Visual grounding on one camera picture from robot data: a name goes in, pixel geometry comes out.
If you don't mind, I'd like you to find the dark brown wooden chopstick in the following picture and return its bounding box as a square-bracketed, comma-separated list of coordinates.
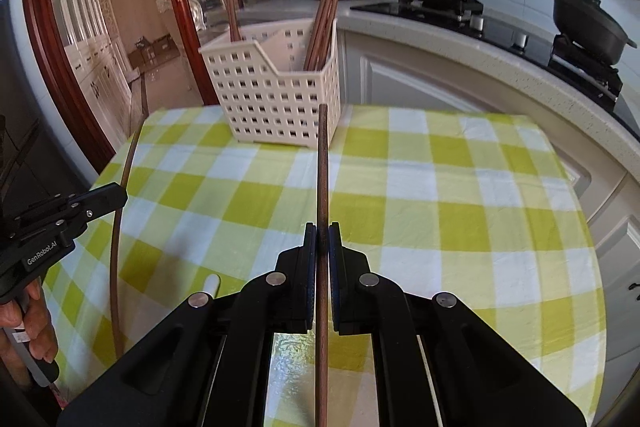
[305, 0, 338, 70]
[316, 104, 329, 427]
[227, 0, 242, 42]
[108, 120, 144, 359]
[304, 0, 335, 70]

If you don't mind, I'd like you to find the white kitchen cabinet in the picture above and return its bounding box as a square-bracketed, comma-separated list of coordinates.
[331, 30, 639, 421]

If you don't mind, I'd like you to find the person's left hand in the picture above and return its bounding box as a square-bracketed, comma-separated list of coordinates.
[1, 280, 58, 389]

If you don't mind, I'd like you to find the white ceramic spoon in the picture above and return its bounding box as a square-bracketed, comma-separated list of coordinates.
[202, 273, 220, 298]

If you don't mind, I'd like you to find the green checkered tablecloth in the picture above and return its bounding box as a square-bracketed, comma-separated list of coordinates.
[44, 106, 606, 426]

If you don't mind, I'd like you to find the white perforated utensil basket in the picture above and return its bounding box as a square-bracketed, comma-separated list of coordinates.
[198, 18, 343, 148]

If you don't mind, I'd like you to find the speckled white countertop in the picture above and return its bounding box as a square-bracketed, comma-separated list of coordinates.
[236, 0, 640, 168]

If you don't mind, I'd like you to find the black gas stove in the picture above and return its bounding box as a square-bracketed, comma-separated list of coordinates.
[355, 0, 639, 136]

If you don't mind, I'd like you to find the black cooking pot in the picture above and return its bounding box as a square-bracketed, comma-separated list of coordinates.
[553, 0, 638, 66]

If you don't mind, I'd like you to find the red wooden door frame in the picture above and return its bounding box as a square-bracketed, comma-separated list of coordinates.
[23, 0, 218, 171]

